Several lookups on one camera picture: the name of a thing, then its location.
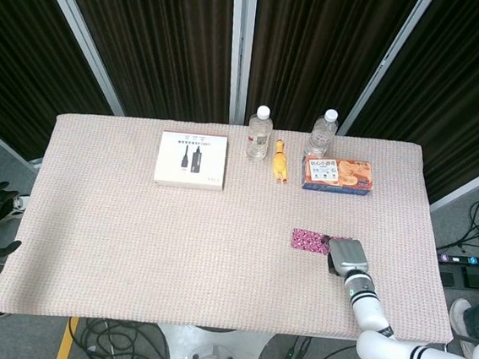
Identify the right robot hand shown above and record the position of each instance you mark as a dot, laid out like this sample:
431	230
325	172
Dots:
349	255

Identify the pink patterned packet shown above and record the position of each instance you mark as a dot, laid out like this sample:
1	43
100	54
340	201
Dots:
306	240

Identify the orange blue biscuit box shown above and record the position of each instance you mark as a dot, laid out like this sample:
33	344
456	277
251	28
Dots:
337	174

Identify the yellow rubber chicken toy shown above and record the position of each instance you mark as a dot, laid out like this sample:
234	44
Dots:
280	162

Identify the clear water bottle white label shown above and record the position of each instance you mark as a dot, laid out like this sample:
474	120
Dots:
321	136

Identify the grey person shoe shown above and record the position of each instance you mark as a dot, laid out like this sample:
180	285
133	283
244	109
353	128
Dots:
460	315

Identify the yellow floor tape strip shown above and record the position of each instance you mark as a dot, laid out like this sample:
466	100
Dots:
67	341

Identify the clear water bottle red label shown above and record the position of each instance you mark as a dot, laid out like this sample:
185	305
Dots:
258	143

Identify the white adapter product box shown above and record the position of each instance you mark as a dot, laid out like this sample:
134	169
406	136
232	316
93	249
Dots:
207	163

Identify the beige waffle tablecloth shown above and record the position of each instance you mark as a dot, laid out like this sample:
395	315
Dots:
172	258

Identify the dark pleated curtain panel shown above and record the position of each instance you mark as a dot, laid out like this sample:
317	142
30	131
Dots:
320	47
32	41
159	40
465	82

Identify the grey metal frame post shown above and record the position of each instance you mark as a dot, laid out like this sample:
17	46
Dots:
388	58
5	146
476	185
241	39
77	24

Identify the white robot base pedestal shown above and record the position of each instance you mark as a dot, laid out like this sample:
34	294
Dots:
213	344

